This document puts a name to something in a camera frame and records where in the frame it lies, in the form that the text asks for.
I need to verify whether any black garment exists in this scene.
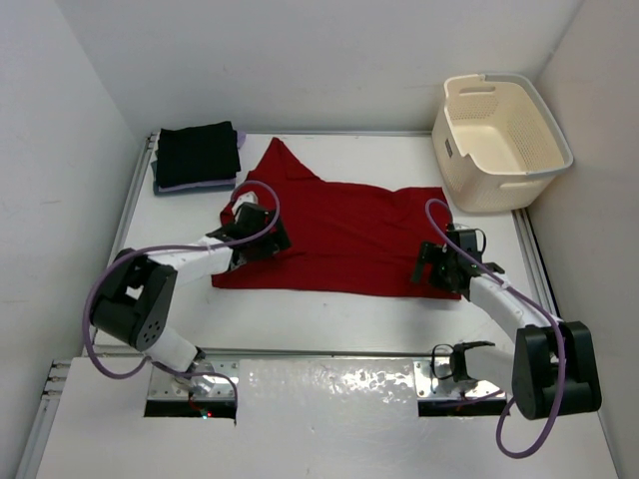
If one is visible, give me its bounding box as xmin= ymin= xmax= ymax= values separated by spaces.
xmin=155 ymin=120 xmax=242 ymax=189

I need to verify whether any lavender garment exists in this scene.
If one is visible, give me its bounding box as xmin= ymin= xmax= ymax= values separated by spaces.
xmin=154 ymin=129 xmax=249 ymax=194

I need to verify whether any red garment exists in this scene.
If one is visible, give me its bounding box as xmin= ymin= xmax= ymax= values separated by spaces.
xmin=212 ymin=139 xmax=458 ymax=300

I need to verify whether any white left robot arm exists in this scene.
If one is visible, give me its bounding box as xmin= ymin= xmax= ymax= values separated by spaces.
xmin=87 ymin=202 xmax=291 ymax=377

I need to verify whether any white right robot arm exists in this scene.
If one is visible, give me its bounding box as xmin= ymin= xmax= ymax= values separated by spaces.
xmin=411 ymin=227 xmax=602 ymax=420

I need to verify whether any cream perforated laundry basket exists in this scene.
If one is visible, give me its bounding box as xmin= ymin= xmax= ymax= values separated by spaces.
xmin=431 ymin=73 xmax=574 ymax=214

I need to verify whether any white front cover panel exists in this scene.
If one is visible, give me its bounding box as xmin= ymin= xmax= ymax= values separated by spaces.
xmin=38 ymin=358 xmax=616 ymax=478

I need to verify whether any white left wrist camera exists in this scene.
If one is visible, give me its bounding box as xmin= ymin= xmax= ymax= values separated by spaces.
xmin=233 ymin=192 xmax=259 ymax=208

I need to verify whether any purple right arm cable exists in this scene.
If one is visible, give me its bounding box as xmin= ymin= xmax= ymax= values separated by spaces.
xmin=423 ymin=198 xmax=568 ymax=459

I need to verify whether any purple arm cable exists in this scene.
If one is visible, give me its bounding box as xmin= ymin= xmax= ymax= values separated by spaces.
xmin=82 ymin=180 xmax=282 ymax=403
xmin=423 ymin=198 xmax=568 ymax=459

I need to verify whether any aluminium table edge rail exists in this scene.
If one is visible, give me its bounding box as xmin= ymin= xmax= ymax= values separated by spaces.
xmin=90 ymin=131 xmax=160 ymax=356

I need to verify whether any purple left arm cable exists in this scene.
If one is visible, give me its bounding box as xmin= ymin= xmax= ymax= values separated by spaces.
xmin=82 ymin=180 xmax=282 ymax=403

